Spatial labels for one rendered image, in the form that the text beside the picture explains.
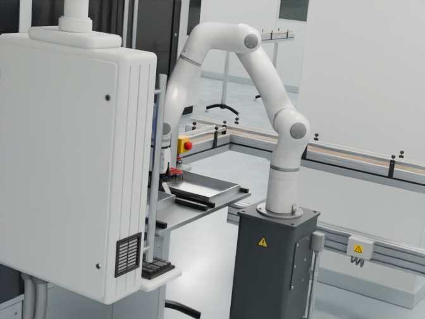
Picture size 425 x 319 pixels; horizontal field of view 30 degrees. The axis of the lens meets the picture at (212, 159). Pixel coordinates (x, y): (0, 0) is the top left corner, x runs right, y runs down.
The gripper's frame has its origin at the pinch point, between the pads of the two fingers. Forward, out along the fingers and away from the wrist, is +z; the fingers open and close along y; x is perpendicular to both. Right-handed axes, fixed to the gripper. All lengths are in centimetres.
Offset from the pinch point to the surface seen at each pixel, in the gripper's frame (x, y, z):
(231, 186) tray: 39.0, 12.4, 6.2
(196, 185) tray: 32.8, -1.0, 7.8
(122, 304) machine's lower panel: 11, -20, 62
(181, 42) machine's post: 42, -20, -50
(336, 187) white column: 177, 8, 36
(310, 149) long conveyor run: 121, 12, 3
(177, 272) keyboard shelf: -37, 36, 16
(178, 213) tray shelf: -3.9, 13.9, 8.0
